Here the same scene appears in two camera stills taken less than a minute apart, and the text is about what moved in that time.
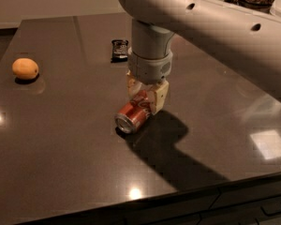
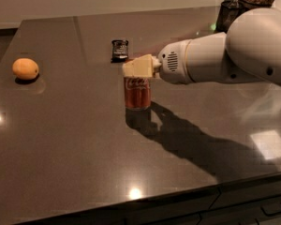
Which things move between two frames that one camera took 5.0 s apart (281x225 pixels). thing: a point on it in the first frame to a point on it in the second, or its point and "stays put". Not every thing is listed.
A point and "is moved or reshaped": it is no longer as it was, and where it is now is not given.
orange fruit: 25,68 stays put
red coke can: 132,114 is moved or reshaped
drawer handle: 273,208 stays put
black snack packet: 120,51 stays put
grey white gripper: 149,67 to 172,62
